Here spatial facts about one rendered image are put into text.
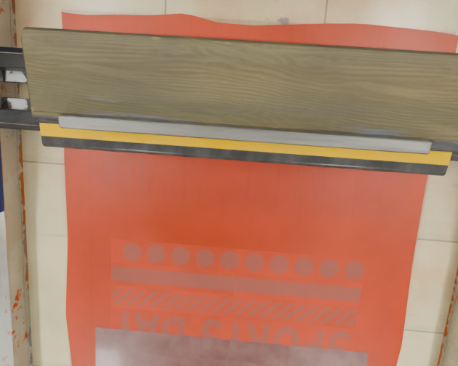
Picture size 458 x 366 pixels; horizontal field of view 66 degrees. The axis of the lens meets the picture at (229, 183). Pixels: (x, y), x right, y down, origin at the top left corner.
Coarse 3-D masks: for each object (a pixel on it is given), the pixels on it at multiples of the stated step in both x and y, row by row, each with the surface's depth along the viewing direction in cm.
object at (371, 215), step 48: (384, 48) 36; (432, 48) 36; (288, 192) 40; (336, 192) 39; (384, 192) 39; (240, 240) 41; (288, 240) 41; (336, 240) 40; (384, 240) 40; (384, 288) 41; (384, 336) 42
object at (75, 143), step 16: (48, 144) 32; (64, 144) 31; (80, 144) 31; (96, 144) 31; (112, 144) 31; (128, 144) 31; (144, 144) 31; (240, 160) 31; (256, 160) 31; (272, 160) 31; (288, 160) 31; (304, 160) 31; (320, 160) 30; (336, 160) 30; (352, 160) 30; (368, 160) 30; (384, 160) 30
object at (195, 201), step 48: (96, 192) 41; (144, 192) 40; (192, 192) 40; (240, 192) 40; (96, 240) 42; (144, 240) 42; (192, 240) 41; (96, 288) 43; (96, 336) 44; (144, 336) 44; (192, 336) 44
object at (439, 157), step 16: (48, 128) 31; (160, 144) 31; (176, 144) 31; (192, 144) 31; (208, 144) 31; (224, 144) 30; (240, 144) 30; (256, 144) 30; (272, 144) 30; (400, 160) 30; (416, 160) 30; (432, 160) 30; (448, 160) 30
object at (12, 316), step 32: (0, 0) 35; (0, 32) 35; (0, 96) 36; (0, 128) 36; (0, 224) 38; (0, 256) 39; (0, 288) 40; (0, 320) 41; (448, 320) 41; (0, 352) 42; (448, 352) 41
